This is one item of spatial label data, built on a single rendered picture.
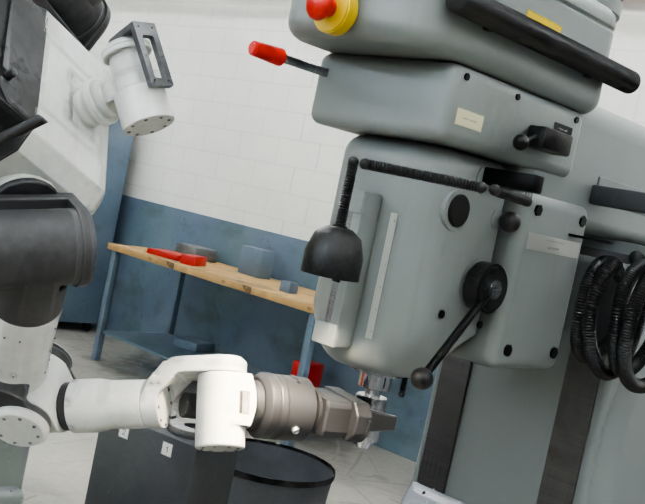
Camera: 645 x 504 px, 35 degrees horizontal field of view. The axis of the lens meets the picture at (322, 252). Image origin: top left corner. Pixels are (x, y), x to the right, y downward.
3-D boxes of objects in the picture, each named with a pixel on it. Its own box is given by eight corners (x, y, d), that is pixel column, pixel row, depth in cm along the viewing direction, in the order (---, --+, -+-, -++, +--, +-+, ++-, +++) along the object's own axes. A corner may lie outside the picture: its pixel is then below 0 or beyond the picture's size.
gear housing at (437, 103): (442, 140, 127) (459, 60, 126) (304, 120, 143) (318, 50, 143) (575, 180, 152) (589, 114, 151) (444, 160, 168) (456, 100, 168)
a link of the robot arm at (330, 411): (379, 394, 139) (302, 385, 133) (363, 463, 140) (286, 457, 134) (334, 371, 150) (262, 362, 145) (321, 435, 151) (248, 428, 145)
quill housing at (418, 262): (394, 387, 132) (446, 143, 131) (284, 347, 146) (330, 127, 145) (477, 387, 146) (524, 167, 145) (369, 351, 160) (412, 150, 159)
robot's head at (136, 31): (107, 110, 128) (143, 84, 124) (88, 48, 130) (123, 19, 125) (145, 111, 133) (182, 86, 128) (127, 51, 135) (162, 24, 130)
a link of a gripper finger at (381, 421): (391, 433, 146) (354, 429, 143) (396, 411, 146) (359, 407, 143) (397, 436, 145) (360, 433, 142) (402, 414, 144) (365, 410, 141)
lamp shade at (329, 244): (295, 270, 120) (306, 219, 120) (305, 268, 127) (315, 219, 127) (355, 283, 119) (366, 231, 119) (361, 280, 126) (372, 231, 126)
